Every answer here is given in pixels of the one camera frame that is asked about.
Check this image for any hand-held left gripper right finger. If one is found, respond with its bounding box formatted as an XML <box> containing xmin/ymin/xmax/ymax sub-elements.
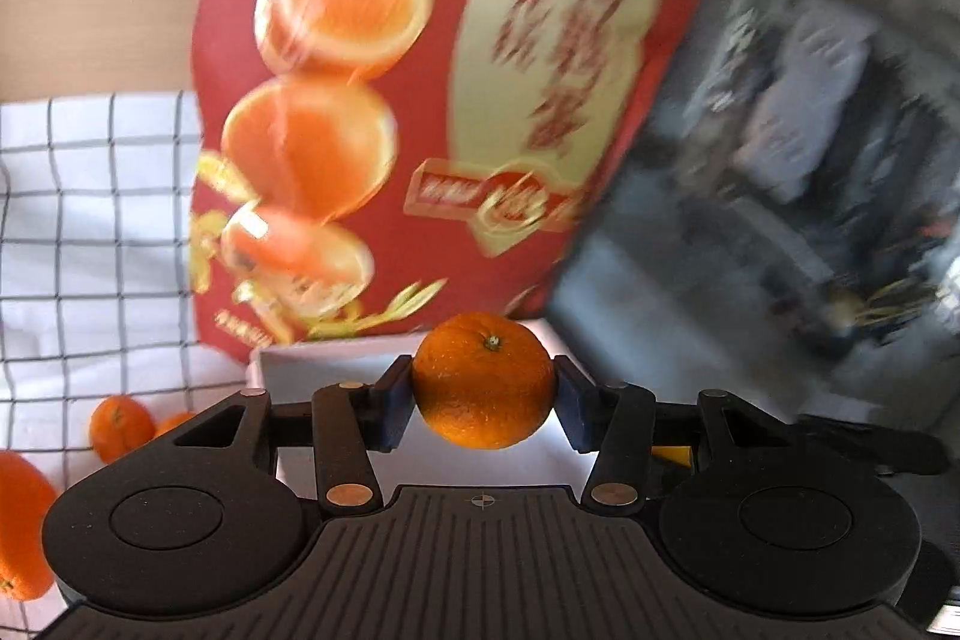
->
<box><xmin>553</xmin><ymin>355</ymin><xmax>788</xmax><ymax>510</ymax></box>

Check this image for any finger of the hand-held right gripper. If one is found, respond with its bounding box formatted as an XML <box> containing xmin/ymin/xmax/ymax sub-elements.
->
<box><xmin>793</xmin><ymin>413</ymin><xmax>950</xmax><ymax>477</ymax></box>

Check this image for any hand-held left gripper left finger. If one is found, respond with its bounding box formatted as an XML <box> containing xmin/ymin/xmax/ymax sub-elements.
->
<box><xmin>174</xmin><ymin>355</ymin><xmax>414</xmax><ymax>513</ymax></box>

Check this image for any pale pink cardboard box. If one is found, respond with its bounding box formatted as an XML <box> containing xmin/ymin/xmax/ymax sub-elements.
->
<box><xmin>246</xmin><ymin>317</ymin><xmax>593</xmax><ymax>492</ymax></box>

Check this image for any mandarin with green stem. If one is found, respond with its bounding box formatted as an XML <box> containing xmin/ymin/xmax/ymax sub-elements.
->
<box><xmin>89</xmin><ymin>395</ymin><xmax>157</xmax><ymax>465</ymax></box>

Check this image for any red printed carton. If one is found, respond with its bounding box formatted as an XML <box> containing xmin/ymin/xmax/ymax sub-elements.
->
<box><xmin>187</xmin><ymin>0</ymin><xmax>710</xmax><ymax>357</ymax></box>

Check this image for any black computer case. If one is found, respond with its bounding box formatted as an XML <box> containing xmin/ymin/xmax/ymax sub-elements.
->
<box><xmin>544</xmin><ymin>0</ymin><xmax>960</xmax><ymax>536</ymax></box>

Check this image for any white black checkered cloth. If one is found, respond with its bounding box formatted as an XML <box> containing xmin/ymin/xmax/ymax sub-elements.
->
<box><xmin>0</xmin><ymin>91</ymin><xmax>260</xmax><ymax>635</ymax></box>

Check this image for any large orange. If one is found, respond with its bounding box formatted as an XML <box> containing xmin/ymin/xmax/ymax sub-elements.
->
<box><xmin>0</xmin><ymin>450</ymin><xmax>59</xmax><ymax>602</ymax></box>

